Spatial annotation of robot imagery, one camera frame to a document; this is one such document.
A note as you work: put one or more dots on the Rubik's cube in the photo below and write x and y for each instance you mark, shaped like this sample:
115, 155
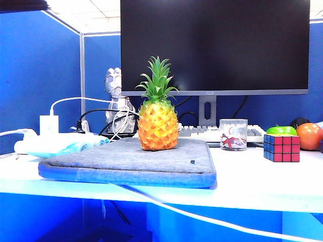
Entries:
285, 148

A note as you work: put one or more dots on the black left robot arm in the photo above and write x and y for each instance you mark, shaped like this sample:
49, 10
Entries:
20, 5

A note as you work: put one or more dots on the plastic pineapple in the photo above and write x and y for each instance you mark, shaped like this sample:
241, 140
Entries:
157, 126

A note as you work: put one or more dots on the white grey keyboard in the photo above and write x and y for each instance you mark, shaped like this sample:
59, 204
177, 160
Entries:
199, 132

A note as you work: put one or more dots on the grey monitor stand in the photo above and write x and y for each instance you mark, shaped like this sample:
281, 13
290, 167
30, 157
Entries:
201, 111

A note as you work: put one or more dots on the grey felt laptop sleeve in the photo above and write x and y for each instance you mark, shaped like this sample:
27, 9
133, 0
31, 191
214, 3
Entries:
113, 156

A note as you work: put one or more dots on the silver fist figurine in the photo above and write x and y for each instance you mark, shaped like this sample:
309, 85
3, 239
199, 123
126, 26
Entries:
113, 80

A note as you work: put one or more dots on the clear plastic cup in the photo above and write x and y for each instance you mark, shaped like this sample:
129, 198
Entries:
233, 136

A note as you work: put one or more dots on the light blue tissue pack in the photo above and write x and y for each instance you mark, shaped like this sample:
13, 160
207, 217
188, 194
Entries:
75, 146

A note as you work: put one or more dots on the black computer monitor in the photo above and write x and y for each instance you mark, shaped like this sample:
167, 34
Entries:
214, 45

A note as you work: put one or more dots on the white charger adapter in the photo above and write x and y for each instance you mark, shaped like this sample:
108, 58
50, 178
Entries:
48, 124

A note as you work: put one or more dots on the green apple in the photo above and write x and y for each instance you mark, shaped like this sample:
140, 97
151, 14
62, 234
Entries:
281, 130

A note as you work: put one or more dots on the dark round object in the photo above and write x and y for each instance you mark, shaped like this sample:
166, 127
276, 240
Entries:
299, 121

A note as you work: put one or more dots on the white power strip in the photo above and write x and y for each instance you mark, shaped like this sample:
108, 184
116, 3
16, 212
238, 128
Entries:
21, 146

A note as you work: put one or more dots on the orange red round fruit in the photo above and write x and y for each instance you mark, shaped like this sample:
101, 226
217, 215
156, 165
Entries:
309, 136

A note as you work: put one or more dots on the light blue plastic object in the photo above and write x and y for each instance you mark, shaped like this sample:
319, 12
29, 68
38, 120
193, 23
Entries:
320, 124

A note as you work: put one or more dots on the aluminium partition post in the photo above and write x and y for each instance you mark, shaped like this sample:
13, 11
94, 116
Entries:
81, 63

